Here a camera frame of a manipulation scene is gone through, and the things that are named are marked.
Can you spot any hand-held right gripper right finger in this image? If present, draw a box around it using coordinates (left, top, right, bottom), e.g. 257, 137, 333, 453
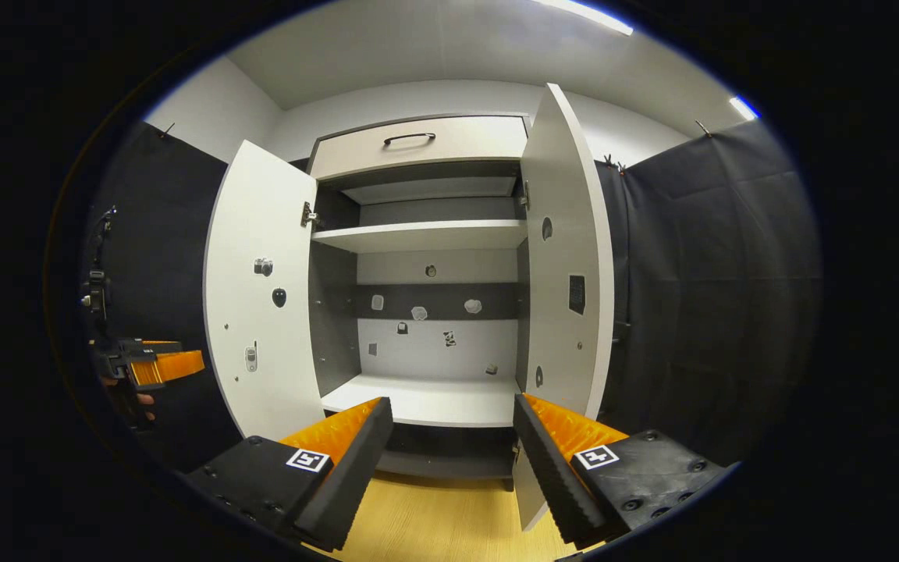
512, 393, 731, 547

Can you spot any beige cabinet door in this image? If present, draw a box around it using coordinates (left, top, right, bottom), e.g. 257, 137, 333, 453
512, 84, 631, 533
204, 139, 325, 442

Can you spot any beige cabinet drawer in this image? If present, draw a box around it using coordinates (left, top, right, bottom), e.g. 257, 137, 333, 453
309, 116, 530, 182

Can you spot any white cabinet shelf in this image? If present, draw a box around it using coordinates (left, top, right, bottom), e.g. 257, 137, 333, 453
311, 219, 528, 254

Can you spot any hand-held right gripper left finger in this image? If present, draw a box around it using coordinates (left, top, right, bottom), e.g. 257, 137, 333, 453
184, 397, 394, 552

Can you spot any long ceiling light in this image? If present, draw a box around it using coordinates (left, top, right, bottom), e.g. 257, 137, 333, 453
535, 0, 634, 36

